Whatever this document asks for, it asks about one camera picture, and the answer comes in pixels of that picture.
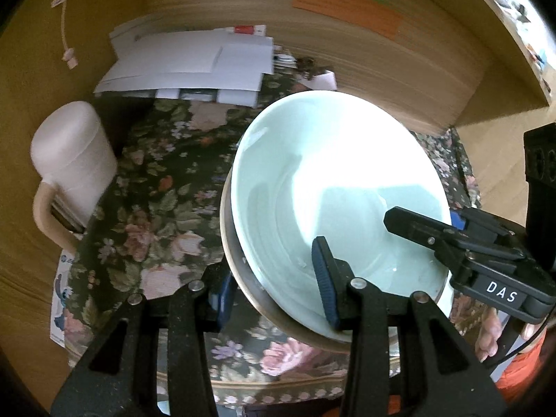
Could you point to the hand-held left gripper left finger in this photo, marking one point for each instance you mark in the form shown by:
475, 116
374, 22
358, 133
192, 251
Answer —
221, 297

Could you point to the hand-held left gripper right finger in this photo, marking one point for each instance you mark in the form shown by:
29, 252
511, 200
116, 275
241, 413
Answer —
328, 282

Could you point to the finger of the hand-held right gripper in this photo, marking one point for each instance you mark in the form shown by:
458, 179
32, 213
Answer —
417, 228
458, 221

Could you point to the brown plate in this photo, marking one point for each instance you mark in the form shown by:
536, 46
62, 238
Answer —
230, 243

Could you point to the large light blue bowl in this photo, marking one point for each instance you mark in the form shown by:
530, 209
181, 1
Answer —
282, 173

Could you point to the person's right hand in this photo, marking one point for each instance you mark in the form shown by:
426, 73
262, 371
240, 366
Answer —
488, 334

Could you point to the person's orange clothing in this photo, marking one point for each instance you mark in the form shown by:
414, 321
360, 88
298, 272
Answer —
517, 373

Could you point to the dark floral tablecloth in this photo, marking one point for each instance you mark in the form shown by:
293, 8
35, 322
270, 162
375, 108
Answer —
165, 208

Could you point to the blue cartoon printed sheet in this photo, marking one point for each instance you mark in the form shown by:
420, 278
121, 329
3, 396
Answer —
61, 295

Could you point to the small white box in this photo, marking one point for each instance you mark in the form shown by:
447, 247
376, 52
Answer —
323, 81

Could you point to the wooden shelf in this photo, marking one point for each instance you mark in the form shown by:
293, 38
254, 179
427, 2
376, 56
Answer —
499, 52

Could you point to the stack of printed booklets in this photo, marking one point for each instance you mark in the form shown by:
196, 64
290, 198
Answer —
304, 63

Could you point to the orange sticky note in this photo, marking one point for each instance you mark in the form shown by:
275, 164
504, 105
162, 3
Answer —
347, 6

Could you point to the stack of white papers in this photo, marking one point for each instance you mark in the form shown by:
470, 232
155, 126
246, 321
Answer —
182, 61

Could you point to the white tube with red cap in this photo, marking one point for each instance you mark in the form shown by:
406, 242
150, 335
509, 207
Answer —
243, 29

